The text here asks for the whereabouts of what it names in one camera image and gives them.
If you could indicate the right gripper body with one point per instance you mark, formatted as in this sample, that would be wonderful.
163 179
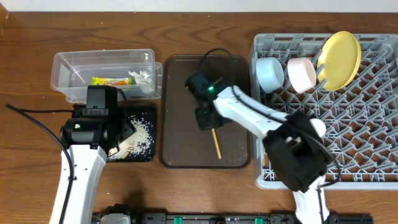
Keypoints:
205 121

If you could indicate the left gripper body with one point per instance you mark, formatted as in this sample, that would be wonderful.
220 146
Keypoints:
123 129

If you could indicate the wooden chopstick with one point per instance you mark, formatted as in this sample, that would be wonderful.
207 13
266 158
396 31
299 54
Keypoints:
216 143
264 160

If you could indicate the green orange snack wrapper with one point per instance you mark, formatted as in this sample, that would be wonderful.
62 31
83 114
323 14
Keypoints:
111 81

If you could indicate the white tissue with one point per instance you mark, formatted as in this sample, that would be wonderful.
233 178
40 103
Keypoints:
143 80

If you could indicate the light blue bowl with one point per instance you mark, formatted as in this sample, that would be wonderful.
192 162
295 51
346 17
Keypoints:
269 73

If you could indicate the white bowl with rice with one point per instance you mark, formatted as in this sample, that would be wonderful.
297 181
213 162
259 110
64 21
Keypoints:
301 73

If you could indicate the pale green cup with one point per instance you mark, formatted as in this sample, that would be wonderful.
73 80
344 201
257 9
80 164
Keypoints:
319 126

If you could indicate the yellow plate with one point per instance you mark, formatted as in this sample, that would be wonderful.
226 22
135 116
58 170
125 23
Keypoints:
339 60

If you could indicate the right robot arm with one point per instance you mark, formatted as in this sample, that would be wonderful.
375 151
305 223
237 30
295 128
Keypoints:
292 142

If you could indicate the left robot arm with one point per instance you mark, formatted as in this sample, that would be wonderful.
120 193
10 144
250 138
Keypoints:
79 179

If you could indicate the black waste tray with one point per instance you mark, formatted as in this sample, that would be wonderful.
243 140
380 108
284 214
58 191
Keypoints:
146 112

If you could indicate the clear plastic waste bin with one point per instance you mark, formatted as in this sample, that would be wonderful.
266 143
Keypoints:
72 72

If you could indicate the grey dishwasher rack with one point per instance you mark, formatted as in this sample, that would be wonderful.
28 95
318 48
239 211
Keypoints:
360 119

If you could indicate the dark brown serving tray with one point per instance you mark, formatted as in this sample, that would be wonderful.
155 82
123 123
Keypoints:
184 145

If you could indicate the spilled rice pile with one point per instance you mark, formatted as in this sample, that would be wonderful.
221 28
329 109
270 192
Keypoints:
140 146

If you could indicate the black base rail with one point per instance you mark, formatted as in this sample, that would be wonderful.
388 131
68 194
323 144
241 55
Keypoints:
121 213

